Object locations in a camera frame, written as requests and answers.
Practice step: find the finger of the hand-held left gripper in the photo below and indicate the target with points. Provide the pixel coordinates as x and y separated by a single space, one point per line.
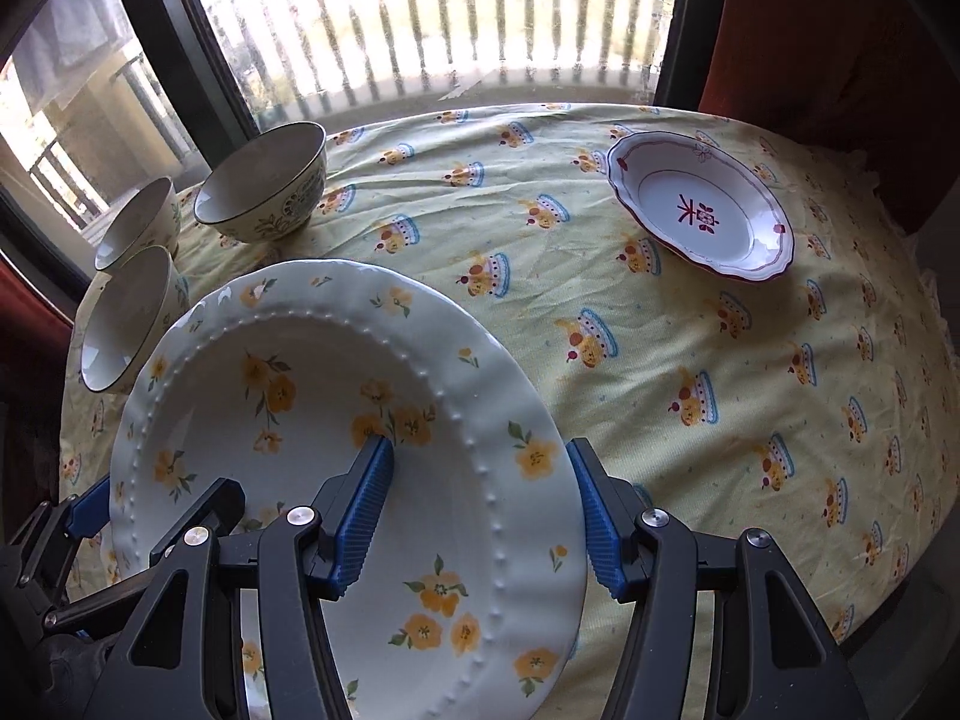
88 506

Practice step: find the large floral ceramic bowl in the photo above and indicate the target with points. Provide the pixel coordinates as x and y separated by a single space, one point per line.
255 180

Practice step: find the red patterned white plate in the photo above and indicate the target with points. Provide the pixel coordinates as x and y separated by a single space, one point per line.
705 217

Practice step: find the red curtain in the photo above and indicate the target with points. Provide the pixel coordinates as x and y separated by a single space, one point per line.
30 300
825 52

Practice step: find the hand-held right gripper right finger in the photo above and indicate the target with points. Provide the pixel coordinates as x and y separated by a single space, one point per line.
600 525

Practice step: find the yellow printed tablecloth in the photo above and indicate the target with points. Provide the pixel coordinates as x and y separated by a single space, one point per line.
487 202

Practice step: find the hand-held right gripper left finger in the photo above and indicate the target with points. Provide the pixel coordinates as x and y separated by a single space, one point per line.
369 510

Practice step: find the yellow floral white plate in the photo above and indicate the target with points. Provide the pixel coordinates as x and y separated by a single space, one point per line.
300 405

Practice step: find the white hanging cloth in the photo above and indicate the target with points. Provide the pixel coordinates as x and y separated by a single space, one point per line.
71 22

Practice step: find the dark metal balcony railing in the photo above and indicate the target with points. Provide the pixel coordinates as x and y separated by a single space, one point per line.
64 191

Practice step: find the pale balcony balustrade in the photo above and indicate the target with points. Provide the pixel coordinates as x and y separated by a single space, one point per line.
420 15

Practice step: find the black window frame post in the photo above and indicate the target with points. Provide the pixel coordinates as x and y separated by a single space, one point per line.
679 22
180 37

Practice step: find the small floral ceramic bowl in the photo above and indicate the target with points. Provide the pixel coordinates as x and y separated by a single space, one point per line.
124 322
135 221

